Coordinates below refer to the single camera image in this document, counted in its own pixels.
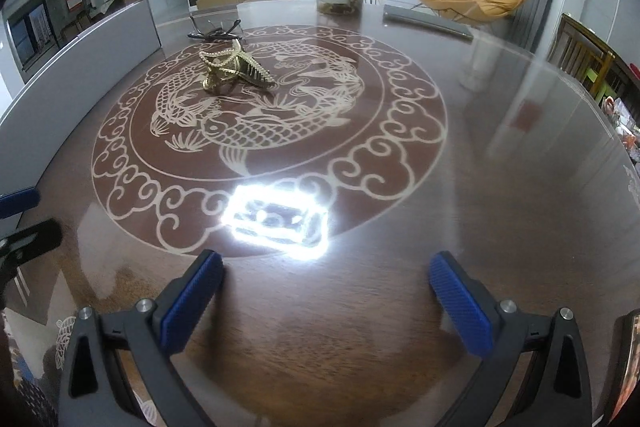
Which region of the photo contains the gold hair claw clip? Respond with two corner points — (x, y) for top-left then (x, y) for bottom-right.
(198, 39), (277, 94)

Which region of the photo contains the wooden dining chair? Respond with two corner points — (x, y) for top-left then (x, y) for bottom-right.
(547, 13), (616, 100)

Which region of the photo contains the grey laptop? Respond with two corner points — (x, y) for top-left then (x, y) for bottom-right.
(383, 4), (474, 41)

